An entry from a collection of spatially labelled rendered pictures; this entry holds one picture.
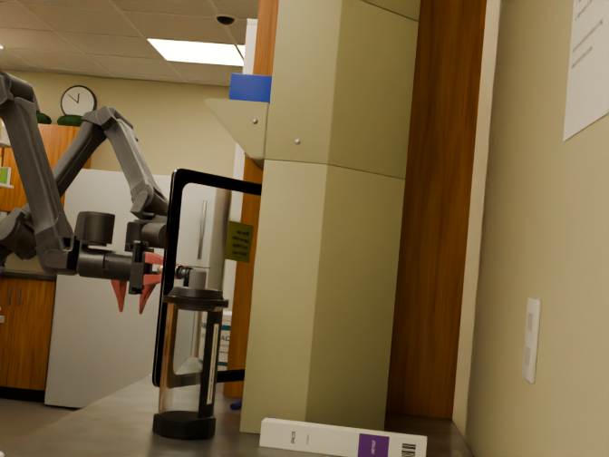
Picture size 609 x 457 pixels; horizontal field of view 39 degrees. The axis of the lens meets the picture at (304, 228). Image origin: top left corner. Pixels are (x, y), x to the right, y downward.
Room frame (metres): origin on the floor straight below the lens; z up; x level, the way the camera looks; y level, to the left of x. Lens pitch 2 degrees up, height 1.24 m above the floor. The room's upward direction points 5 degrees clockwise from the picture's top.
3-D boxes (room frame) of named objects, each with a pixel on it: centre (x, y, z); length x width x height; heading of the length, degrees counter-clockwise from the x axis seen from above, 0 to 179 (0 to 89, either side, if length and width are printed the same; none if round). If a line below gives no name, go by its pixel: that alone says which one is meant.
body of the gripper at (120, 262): (1.68, 0.34, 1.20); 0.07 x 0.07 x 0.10; 86
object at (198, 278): (1.44, 0.17, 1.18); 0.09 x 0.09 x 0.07
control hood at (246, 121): (1.66, 0.13, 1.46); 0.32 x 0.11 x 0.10; 176
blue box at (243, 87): (1.75, 0.12, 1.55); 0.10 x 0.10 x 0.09; 86
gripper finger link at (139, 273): (1.67, 0.27, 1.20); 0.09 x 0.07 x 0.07; 86
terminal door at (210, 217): (1.69, 0.16, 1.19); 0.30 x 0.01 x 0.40; 144
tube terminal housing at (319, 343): (1.65, -0.06, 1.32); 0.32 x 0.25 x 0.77; 176
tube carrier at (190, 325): (1.44, 0.17, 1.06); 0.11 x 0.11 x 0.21
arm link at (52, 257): (1.70, 0.43, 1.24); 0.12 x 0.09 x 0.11; 70
